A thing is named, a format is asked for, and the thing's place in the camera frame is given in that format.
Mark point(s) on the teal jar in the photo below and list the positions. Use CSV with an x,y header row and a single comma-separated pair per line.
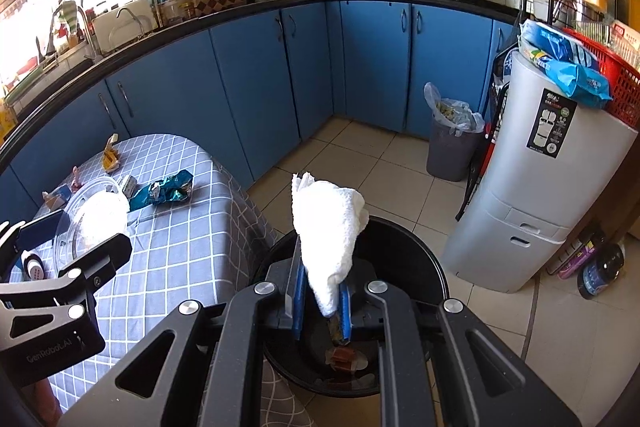
x,y
161,2

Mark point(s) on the black folded trolley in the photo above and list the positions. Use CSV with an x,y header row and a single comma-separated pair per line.
x,y
492,127

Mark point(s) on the blue plastic bag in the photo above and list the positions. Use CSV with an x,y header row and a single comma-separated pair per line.
x,y
580,82

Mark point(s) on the pink wrapper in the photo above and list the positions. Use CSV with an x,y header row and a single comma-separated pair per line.
x,y
76,177

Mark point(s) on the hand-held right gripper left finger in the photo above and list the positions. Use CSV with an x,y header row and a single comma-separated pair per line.
x,y
299,302

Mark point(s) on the torn blue carton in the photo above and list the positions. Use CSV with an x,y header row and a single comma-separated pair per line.
x,y
60,196

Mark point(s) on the clear plastic bin liner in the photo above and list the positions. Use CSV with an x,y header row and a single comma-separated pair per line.
x,y
435,99

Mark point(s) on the dark round bottle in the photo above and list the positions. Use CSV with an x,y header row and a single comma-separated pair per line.
x,y
602,272

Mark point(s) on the small grey box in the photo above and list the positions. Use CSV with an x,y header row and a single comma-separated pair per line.
x,y
128,186

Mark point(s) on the green striped cloth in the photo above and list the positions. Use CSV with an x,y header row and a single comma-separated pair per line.
x,y
67,19

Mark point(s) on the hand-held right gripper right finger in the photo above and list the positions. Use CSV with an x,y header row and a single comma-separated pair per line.
x,y
345,317

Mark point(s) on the blue kitchen cabinets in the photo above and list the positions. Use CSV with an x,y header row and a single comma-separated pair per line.
x,y
250,82

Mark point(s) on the black round trash bin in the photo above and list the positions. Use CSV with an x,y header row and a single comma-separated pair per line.
x,y
400,252

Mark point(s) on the white dish drainer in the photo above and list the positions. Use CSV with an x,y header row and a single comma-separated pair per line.
x,y
122,24

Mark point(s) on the black kitchen countertop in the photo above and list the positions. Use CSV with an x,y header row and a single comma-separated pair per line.
x,y
300,0

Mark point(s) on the blue snack packets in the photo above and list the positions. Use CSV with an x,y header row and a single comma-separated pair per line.
x,y
555,42

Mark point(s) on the silver storage cabinet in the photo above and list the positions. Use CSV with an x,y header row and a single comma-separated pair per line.
x,y
565,207

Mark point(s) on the grey waste bin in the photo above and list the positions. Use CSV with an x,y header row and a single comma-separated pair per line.
x,y
450,152

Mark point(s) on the yellow paper packet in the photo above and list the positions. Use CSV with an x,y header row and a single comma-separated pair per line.
x,y
110,157

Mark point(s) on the clear plastic container lid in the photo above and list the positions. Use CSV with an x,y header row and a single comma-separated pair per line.
x,y
67,227

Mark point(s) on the crumpled white tissue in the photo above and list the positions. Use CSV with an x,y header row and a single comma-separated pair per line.
x,y
105,219

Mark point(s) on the yellow bag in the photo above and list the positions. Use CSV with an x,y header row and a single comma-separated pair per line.
x,y
6,122

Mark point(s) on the small white bottle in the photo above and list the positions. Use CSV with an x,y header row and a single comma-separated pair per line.
x,y
35,268

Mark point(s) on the white paper towel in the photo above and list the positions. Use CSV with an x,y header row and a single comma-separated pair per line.
x,y
325,227

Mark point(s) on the red plastic basket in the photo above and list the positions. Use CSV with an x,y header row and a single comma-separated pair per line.
x,y
620,77

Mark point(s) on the teal snack wrapper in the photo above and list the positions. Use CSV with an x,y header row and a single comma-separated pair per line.
x,y
165,192

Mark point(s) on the pink bottle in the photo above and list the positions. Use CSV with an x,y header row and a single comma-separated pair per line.
x,y
575,262

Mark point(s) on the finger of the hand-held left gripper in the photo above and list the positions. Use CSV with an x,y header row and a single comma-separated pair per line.
x,y
107,252
42,227

